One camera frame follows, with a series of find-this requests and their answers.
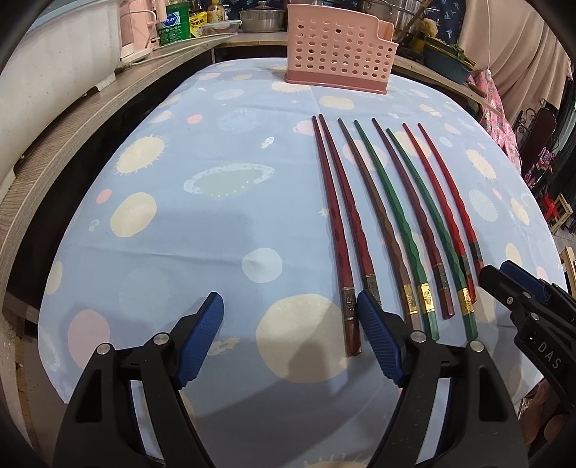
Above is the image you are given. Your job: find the blue planet print tablecloth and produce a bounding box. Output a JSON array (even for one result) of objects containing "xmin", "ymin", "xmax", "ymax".
[{"xmin": 37, "ymin": 58, "xmax": 568, "ymax": 468}]

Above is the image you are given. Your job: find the red chopstick dark band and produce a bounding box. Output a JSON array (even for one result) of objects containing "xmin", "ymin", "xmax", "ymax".
[{"xmin": 418, "ymin": 123, "xmax": 484, "ymax": 273}]

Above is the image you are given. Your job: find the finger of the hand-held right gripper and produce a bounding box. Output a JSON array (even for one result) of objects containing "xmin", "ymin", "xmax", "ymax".
[
  {"xmin": 500, "ymin": 260, "xmax": 553, "ymax": 301},
  {"xmin": 479, "ymin": 265, "xmax": 536, "ymax": 323}
]

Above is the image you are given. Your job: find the small steel pot glass lid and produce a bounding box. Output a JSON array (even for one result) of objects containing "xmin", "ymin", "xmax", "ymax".
[{"xmin": 239, "ymin": 1, "xmax": 285, "ymax": 33}]

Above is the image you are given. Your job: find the glass container blue lid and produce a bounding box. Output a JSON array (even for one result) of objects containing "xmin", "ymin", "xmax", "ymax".
[{"xmin": 204, "ymin": 20, "xmax": 239, "ymax": 37}]

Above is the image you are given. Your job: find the pink perforated utensil basket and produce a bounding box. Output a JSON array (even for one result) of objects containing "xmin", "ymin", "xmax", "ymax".
[{"xmin": 284, "ymin": 3, "xmax": 395, "ymax": 95}]

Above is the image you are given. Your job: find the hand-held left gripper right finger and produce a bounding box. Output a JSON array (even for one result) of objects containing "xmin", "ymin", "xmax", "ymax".
[{"xmin": 357, "ymin": 289, "xmax": 530, "ymax": 468}]

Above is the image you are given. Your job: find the green chopstick gold band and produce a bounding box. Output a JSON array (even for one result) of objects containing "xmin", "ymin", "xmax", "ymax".
[{"xmin": 353, "ymin": 119, "xmax": 439, "ymax": 341}]

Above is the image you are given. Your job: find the group of coloured chopsticks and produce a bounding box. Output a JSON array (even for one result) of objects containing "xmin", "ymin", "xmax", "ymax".
[{"xmin": 386, "ymin": 128, "xmax": 478, "ymax": 341}]

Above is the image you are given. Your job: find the wood grain side counter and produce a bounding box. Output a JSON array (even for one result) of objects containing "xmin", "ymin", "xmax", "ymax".
[{"xmin": 0, "ymin": 32, "xmax": 240, "ymax": 325}]

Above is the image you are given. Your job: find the navy palm print cloth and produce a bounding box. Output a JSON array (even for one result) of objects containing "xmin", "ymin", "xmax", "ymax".
[{"xmin": 429, "ymin": 0, "xmax": 469, "ymax": 51}]

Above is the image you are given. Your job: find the stacked steel steamer pot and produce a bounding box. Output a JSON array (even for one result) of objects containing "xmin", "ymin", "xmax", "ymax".
[{"xmin": 360, "ymin": 0, "xmax": 423, "ymax": 28}]

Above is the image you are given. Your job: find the pink floral cloth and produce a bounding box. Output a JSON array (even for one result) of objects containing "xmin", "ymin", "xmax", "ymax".
[{"xmin": 467, "ymin": 71, "xmax": 523, "ymax": 175}]

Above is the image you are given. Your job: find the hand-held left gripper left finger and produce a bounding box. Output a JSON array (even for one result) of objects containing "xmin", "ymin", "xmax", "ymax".
[{"xmin": 53, "ymin": 292, "xmax": 225, "ymax": 468}]

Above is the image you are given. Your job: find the red chopstick gold band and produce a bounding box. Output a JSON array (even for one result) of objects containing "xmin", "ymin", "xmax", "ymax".
[{"xmin": 402, "ymin": 123, "xmax": 478, "ymax": 305}]

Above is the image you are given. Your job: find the white plastic storage box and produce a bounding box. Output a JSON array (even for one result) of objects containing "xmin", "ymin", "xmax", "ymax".
[{"xmin": 0, "ymin": 0, "xmax": 123, "ymax": 183}]

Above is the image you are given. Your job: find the stack of blue bowls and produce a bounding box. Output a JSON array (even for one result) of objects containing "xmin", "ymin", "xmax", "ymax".
[{"xmin": 422, "ymin": 35, "xmax": 477, "ymax": 85}]

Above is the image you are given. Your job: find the white power cord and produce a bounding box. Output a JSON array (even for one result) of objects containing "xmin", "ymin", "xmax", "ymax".
[{"xmin": 114, "ymin": 32, "xmax": 237, "ymax": 75}]

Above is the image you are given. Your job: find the green bottle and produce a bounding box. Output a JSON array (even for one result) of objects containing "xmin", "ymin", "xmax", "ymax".
[{"xmin": 158, "ymin": 2, "xmax": 192, "ymax": 47}]

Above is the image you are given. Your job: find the beige curtain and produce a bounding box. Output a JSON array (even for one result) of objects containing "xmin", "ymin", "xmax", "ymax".
[{"xmin": 458, "ymin": 0, "xmax": 576, "ymax": 118}]

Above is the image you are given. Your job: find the brown chopstick gold band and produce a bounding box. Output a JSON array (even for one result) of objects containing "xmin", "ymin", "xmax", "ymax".
[{"xmin": 337, "ymin": 118, "xmax": 424, "ymax": 333}]

